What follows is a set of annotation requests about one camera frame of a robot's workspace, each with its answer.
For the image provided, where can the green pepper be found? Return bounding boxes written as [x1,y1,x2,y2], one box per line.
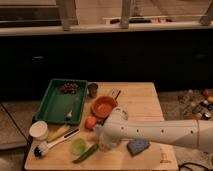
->
[72,144,99,164]

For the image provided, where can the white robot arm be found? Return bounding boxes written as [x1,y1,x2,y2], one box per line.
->
[93,107,213,153]

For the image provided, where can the small metal cup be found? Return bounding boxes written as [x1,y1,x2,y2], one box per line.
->
[88,83,98,98]

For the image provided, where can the bunch of dark grapes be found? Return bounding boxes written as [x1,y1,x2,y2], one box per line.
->
[60,83,78,94]

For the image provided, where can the orange tomato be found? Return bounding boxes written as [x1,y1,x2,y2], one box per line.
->
[85,116,97,130]

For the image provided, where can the green plastic tray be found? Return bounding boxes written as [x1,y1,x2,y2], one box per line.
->
[35,79,88,125]

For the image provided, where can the garlic bulb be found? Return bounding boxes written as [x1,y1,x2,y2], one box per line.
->
[66,110,73,120]

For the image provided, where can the blue sponge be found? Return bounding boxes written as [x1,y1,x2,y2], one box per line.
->
[127,140,150,156]

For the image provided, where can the yellow corn cob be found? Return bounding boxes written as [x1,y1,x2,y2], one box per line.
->
[47,125,70,142]

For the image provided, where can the white cup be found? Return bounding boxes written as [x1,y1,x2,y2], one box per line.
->
[29,121,49,140]

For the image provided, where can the white dish brush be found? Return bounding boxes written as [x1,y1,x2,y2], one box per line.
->
[34,128,80,158]

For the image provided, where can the spice bottle with dark cap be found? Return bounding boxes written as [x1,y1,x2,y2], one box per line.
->
[201,112,212,120]

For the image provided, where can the orange pan with handle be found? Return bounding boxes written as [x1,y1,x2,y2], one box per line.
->
[91,89,121,119]

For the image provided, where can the black cable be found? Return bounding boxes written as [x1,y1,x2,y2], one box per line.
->
[177,162,210,171]

